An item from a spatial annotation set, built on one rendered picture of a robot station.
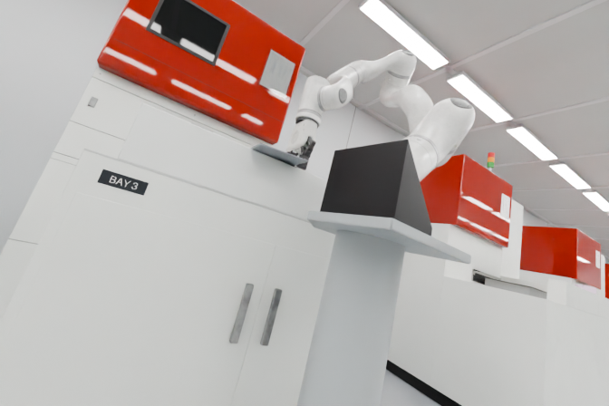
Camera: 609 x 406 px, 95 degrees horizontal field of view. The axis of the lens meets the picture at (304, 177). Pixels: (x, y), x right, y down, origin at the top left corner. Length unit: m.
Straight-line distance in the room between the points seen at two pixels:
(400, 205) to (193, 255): 0.48
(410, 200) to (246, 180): 0.41
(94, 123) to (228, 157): 0.75
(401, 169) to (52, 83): 2.83
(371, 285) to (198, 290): 0.40
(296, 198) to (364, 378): 0.45
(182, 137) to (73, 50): 2.46
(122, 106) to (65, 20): 1.92
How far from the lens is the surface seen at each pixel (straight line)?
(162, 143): 0.74
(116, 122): 1.39
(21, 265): 1.40
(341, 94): 0.90
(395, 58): 1.23
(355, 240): 0.61
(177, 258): 0.73
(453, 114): 0.92
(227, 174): 0.75
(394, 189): 0.60
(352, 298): 0.61
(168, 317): 0.76
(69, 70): 3.09
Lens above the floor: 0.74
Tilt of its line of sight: 14 degrees up
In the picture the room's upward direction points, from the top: 15 degrees clockwise
